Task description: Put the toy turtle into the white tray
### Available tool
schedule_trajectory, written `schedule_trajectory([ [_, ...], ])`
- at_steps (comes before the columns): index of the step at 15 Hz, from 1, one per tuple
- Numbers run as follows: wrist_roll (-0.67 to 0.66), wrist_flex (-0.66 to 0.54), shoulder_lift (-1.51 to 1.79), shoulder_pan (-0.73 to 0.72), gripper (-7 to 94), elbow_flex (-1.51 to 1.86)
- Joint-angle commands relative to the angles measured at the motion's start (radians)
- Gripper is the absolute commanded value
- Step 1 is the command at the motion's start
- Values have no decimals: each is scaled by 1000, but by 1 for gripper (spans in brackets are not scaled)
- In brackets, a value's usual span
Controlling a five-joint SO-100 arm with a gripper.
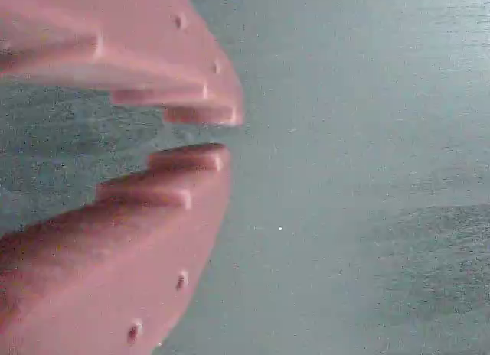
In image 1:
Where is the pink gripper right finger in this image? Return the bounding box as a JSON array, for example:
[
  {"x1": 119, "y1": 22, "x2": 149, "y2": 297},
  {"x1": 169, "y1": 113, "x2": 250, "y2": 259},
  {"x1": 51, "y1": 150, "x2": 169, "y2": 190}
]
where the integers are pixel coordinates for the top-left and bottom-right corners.
[{"x1": 0, "y1": 0, "x2": 247, "y2": 128}]

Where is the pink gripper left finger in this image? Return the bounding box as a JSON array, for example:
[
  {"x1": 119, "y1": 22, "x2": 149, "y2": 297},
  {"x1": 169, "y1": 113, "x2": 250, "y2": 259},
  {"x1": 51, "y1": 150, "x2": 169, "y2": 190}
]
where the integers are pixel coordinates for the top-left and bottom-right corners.
[{"x1": 0, "y1": 142, "x2": 231, "y2": 355}]

